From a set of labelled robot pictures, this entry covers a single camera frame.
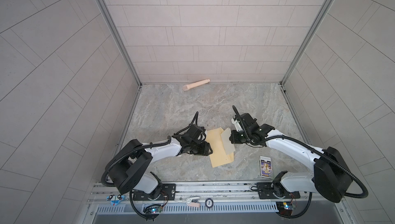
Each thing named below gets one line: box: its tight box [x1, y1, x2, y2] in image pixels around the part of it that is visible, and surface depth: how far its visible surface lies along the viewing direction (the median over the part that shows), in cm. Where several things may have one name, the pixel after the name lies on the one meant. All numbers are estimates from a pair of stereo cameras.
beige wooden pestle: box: [182, 78, 211, 91], surface depth 114 cm
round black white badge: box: [205, 197, 214, 209], surface depth 70 cm
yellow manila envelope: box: [205, 126, 235, 168], surface depth 85 cm
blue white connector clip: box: [106, 194, 127, 207], surface depth 69 cm
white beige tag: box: [185, 196, 201, 208], surface depth 69 cm
